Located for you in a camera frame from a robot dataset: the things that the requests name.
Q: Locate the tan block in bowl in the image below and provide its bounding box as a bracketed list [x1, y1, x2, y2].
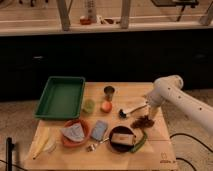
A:
[111, 133, 135, 146]

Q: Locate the blue sponge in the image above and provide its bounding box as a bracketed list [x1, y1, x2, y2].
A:
[91, 120, 108, 141]

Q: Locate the orange peach fruit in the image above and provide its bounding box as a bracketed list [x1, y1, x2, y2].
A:
[101, 101, 112, 113]

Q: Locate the silver fork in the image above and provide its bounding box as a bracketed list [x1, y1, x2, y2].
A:
[86, 138, 109, 152]

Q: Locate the black and white brush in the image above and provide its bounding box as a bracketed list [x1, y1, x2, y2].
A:
[119, 102, 147, 118]

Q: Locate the black cable right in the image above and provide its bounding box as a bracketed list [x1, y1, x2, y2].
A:
[169, 132, 213, 171]

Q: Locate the dark brown bowl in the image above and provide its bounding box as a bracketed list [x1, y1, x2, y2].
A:
[109, 126, 136, 153]

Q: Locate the clear glass lid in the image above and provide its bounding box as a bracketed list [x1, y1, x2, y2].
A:
[43, 137, 56, 153]

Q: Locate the green plastic tray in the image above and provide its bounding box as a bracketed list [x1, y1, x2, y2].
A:
[35, 76, 85, 120]

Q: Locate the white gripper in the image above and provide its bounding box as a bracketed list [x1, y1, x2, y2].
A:
[146, 88, 165, 120]

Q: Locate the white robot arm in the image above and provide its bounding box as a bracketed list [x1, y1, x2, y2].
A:
[146, 75, 213, 135]

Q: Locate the metal cup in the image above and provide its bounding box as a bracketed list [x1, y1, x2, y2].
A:
[104, 86, 115, 101]

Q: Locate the grey blue cloth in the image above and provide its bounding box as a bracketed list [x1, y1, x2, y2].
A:
[61, 122, 85, 142]

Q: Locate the black stand left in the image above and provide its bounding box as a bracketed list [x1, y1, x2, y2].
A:
[6, 137, 15, 171]

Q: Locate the red object on shelf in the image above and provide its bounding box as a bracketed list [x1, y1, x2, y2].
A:
[79, 16, 92, 25]

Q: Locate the orange plate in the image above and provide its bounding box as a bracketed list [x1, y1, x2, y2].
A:
[61, 119, 91, 148]

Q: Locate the yellow banana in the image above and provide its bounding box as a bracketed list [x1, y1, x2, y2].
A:
[33, 128, 50, 159]

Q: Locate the green chili pepper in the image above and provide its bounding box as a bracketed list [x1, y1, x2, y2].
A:
[129, 130, 147, 153]

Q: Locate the green plastic cup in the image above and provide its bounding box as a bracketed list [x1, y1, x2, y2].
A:
[82, 99, 95, 114]

